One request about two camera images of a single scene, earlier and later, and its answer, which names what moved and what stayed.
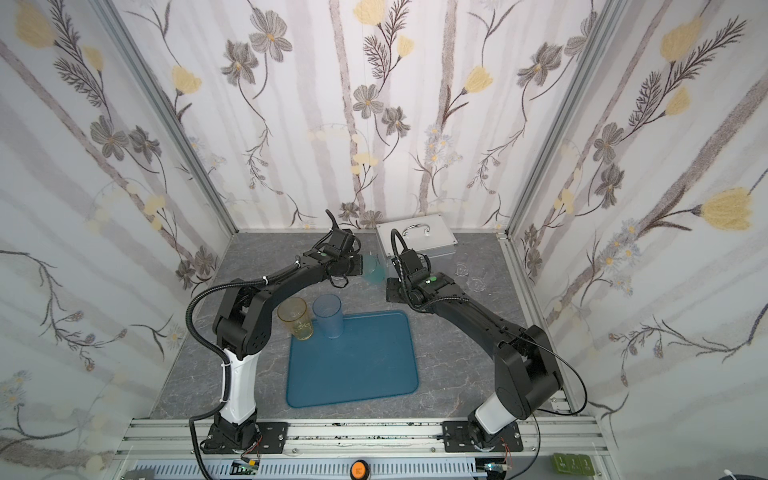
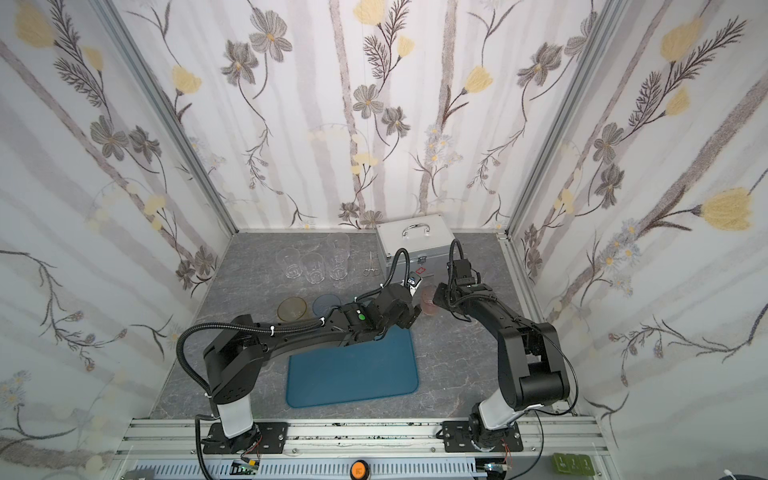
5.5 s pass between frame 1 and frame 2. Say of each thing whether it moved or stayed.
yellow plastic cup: stayed
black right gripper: moved
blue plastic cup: stayed
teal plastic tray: stayed
